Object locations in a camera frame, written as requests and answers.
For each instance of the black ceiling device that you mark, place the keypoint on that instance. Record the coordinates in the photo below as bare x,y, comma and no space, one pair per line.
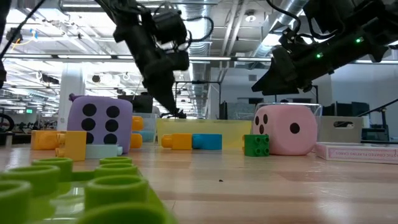
14,35

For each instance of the purple foam die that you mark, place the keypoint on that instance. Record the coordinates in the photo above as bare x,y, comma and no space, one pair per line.
99,124

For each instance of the row of black monitors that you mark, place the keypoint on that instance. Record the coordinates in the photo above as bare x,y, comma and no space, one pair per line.
360,109

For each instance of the yellow plastic bin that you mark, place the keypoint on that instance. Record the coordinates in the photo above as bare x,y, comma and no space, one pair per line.
224,129

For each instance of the light blue toy brick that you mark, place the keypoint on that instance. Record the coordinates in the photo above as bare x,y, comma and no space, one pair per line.
102,151

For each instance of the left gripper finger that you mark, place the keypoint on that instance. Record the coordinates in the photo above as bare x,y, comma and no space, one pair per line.
164,96

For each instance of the small green toy brick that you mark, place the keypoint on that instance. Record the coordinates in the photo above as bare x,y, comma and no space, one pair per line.
256,145

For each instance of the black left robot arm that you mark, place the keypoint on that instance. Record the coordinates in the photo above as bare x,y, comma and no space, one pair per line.
130,28

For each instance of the large clear plastic bin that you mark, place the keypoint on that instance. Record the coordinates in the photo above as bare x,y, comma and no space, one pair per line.
320,118

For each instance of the black right frame rails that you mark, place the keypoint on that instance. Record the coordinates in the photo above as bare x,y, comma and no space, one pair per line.
382,103

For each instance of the black background monitor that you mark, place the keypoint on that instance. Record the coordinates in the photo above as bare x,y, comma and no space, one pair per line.
140,104

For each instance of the pink playing card box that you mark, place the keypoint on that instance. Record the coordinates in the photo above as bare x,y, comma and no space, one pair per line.
357,152

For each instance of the grey plastic bin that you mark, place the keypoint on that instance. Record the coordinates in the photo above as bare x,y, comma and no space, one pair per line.
340,133

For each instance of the silver slanted ventilation duct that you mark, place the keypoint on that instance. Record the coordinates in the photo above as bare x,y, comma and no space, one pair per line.
289,9

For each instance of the lime green toy brick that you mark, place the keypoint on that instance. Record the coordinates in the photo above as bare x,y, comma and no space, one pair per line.
115,189

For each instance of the pink foam die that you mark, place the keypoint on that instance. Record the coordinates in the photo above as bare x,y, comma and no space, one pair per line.
287,129

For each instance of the tiny yellow toy brick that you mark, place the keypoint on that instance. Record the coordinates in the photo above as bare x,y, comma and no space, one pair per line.
242,146

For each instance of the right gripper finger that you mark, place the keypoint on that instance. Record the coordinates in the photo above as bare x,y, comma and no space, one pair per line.
264,79
280,81

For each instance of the small yellow toy brick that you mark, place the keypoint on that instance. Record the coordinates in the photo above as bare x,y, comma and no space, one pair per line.
73,145

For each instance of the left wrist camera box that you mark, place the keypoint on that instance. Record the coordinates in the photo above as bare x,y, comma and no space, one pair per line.
169,26

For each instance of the small clear plastic bin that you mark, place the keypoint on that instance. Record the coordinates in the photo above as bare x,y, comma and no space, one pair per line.
149,123

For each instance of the long ceiling light strip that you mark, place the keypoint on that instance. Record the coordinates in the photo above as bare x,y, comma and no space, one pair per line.
84,56

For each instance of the orange toy brick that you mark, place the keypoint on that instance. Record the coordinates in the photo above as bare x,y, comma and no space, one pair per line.
136,124
177,141
45,140

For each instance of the white building column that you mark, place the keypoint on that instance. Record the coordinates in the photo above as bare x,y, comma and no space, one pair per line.
73,81

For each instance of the wide black background frame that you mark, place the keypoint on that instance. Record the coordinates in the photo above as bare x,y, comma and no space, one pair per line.
199,82

